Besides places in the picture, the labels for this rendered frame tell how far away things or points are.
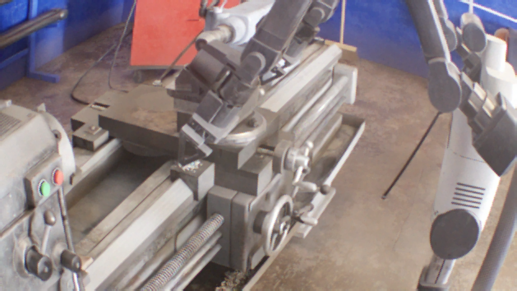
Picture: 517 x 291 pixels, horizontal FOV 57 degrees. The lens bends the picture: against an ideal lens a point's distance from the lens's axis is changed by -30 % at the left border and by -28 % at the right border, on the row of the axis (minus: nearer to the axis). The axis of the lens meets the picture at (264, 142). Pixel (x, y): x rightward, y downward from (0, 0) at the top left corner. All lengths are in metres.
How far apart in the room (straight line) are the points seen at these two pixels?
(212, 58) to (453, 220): 0.64
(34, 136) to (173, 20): 3.68
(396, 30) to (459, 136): 4.54
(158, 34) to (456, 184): 3.75
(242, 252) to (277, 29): 1.05
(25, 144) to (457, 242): 1.01
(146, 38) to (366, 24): 2.14
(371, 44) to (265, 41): 4.77
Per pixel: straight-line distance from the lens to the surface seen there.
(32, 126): 1.13
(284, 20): 1.08
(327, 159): 3.04
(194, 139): 1.16
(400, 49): 5.79
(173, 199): 1.81
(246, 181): 1.91
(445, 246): 1.38
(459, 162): 1.26
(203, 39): 2.27
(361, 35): 5.85
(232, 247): 2.00
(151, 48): 4.82
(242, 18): 2.47
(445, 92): 1.03
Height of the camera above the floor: 1.79
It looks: 26 degrees down
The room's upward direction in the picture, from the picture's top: 5 degrees clockwise
